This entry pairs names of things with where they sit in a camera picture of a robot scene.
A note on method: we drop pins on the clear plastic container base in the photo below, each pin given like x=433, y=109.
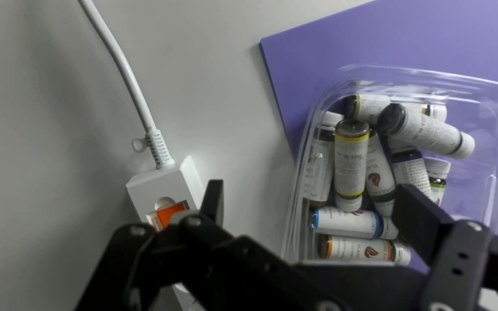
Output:
x=302, y=244

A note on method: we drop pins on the white vial black cap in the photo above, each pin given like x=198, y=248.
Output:
x=428, y=132

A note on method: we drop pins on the white power strip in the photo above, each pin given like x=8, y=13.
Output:
x=157, y=187

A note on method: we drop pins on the white vial black band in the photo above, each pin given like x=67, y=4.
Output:
x=380, y=173

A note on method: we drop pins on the white vial green band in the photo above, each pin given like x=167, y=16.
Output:
x=438, y=179

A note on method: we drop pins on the white vial orange band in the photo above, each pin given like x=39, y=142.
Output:
x=354, y=249

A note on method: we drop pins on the clear plastic container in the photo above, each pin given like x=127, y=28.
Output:
x=492, y=115

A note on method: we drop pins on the purple paper mat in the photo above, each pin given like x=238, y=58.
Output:
x=329, y=58

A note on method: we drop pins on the white vial navy band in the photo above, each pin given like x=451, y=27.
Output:
x=414, y=173

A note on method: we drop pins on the white vial yellow band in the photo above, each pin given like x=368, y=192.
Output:
x=352, y=166

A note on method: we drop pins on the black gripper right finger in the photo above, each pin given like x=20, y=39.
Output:
x=451, y=260

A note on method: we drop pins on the white vial olive band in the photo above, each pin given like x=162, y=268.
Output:
x=376, y=104

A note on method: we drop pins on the white vial blue band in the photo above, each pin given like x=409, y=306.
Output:
x=347, y=222

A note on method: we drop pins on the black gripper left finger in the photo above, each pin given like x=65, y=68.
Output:
x=163, y=270

